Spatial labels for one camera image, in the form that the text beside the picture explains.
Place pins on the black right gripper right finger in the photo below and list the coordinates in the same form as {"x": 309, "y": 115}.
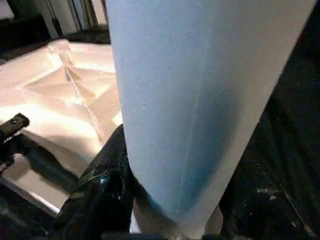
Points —
{"x": 270, "y": 215}

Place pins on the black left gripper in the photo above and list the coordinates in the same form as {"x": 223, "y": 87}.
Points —
{"x": 12, "y": 127}

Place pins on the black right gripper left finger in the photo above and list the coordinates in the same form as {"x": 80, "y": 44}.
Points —
{"x": 95, "y": 200}

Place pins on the white plastic table leg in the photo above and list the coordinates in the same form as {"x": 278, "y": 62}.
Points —
{"x": 200, "y": 100}

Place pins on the black work mat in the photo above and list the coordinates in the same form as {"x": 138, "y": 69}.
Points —
{"x": 295, "y": 125}

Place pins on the grey window curtain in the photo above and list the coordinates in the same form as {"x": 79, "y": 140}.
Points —
{"x": 75, "y": 15}

